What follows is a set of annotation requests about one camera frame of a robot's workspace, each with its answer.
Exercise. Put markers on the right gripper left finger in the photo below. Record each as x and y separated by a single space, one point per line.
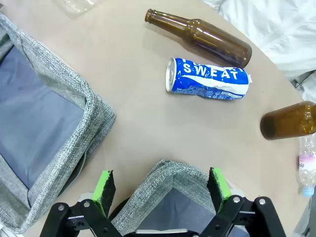
106 192

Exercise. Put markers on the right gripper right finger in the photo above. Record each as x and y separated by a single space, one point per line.
218 187

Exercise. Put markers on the brown glass bottle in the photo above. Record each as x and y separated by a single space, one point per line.
286 123
209 42

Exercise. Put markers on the pink-labelled crushed plastic bottle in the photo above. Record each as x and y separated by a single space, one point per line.
307 158

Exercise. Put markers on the blue crushed drink can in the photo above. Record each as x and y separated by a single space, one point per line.
209 81

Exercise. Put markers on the clear plastic bottle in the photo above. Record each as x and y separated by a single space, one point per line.
76 6

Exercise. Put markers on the grey fabric basket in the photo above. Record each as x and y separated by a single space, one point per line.
168 172
74 81

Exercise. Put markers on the person's white hooded jacket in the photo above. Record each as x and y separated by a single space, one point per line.
271 24

